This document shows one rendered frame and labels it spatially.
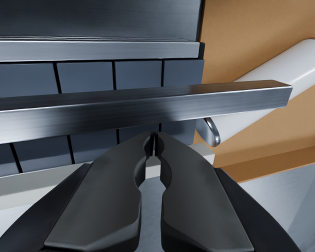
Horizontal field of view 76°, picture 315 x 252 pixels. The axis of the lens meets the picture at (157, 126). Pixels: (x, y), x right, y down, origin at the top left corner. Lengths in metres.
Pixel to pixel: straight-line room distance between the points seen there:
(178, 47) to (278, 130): 0.25
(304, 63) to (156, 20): 0.16
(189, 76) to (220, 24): 0.08
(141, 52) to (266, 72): 0.14
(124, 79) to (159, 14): 0.08
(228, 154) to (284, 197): 0.24
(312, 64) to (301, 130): 0.17
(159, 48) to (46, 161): 0.13
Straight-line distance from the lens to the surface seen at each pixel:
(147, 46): 0.16
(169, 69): 0.17
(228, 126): 0.21
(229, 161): 0.34
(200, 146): 0.19
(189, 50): 0.18
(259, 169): 0.35
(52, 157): 0.18
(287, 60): 0.26
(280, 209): 0.56
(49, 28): 0.20
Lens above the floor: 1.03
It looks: 56 degrees down
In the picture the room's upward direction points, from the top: 143 degrees clockwise
